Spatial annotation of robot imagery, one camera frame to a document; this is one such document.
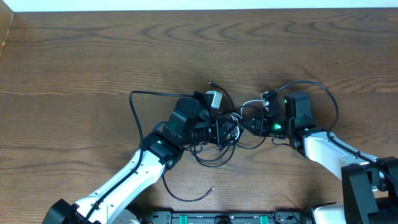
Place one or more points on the wooden side panel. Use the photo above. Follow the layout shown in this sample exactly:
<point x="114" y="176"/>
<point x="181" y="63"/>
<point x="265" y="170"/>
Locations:
<point x="6" y="18"/>

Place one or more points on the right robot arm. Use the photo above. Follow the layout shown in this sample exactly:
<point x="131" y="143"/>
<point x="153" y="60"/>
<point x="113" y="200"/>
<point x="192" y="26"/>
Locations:
<point x="369" y="183"/>

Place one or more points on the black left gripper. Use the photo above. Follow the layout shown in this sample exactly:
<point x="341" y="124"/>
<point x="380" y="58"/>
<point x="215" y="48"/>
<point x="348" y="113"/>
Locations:
<point x="214" y="133"/>

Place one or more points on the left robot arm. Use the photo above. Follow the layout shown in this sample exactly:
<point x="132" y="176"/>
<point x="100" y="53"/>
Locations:
<point x="190" y="124"/>

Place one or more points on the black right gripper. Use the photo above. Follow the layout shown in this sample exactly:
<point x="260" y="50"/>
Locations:
<point x="262" y="126"/>

